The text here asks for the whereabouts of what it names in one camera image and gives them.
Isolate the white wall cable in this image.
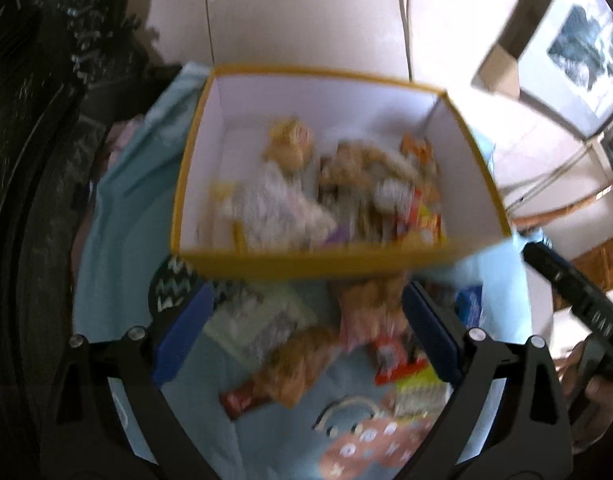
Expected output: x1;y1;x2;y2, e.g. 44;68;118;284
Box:
398;0;415;82

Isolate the blue snack bag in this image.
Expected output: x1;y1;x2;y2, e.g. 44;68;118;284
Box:
454;284;483;328

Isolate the light blue tablecloth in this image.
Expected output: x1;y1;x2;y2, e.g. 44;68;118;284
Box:
71;62;535;480

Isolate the clear white candy bag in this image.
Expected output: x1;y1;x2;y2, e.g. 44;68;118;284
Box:
218;162;338;252

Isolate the framed lotus painting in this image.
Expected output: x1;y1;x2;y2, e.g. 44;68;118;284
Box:
472;0;613;141

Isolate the wooden armchair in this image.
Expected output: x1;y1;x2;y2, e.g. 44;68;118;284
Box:
511;179;613;292

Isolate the dark carved wooden furniture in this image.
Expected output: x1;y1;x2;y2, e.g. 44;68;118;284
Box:
0;0;183;461

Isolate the brown chocolate bar wrapper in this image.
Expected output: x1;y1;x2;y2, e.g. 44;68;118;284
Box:
218;382;271;420

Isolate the lime green seed packet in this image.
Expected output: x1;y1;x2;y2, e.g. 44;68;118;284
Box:
394;367;453;417

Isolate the person's right hand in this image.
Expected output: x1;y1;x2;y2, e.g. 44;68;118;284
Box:
560;336;613;454

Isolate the tan pastry snack bag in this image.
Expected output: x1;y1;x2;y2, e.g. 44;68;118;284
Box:
252;325;341;408

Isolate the pale green snack bag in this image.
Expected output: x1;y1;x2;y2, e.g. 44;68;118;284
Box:
203;281;317;372

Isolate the yellow cardboard box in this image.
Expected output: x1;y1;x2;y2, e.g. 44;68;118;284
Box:
171;66;511;281

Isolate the pink cookie snack pack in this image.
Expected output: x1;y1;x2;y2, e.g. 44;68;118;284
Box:
330;274;408;352

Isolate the red small snack packet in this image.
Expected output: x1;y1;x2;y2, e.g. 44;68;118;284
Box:
371;337;429;386

